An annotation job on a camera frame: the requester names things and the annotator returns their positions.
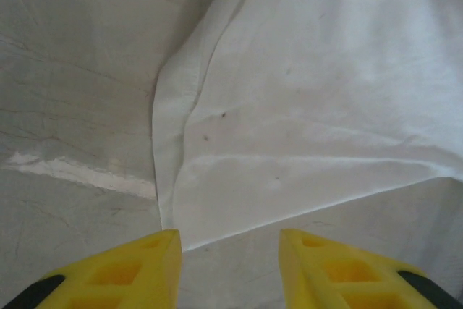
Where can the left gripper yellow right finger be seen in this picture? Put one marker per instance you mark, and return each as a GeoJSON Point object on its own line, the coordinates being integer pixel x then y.
{"type": "Point", "coordinates": [347, 276]}

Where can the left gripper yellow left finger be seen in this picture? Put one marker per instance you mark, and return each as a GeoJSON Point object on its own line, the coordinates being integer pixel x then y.
{"type": "Point", "coordinates": [119, 276]}

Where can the white t-shirt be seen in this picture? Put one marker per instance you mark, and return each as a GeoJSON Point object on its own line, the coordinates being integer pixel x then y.
{"type": "Point", "coordinates": [307, 106]}

